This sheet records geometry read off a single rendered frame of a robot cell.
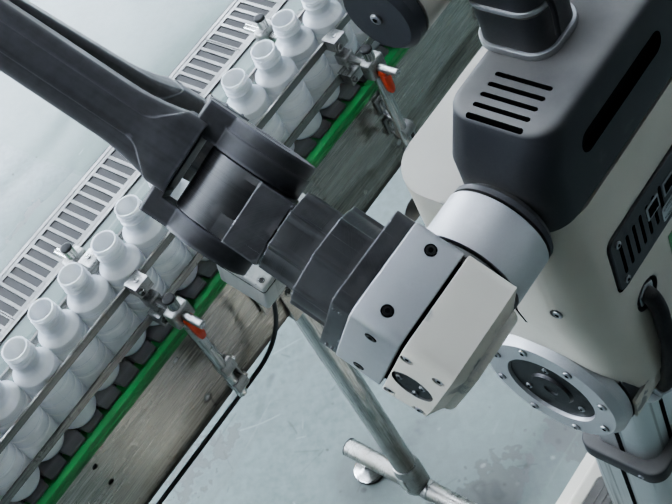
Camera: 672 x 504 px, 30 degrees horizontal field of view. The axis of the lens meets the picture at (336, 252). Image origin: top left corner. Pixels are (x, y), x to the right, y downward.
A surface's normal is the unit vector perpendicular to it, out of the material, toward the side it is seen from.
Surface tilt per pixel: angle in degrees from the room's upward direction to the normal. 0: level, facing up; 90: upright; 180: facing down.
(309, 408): 0
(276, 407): 0
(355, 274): 30
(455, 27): 90
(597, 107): 90
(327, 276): 44
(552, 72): 0
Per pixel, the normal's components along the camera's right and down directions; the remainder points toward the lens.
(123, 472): 0.76, 0.32
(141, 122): -0.04, 0.08
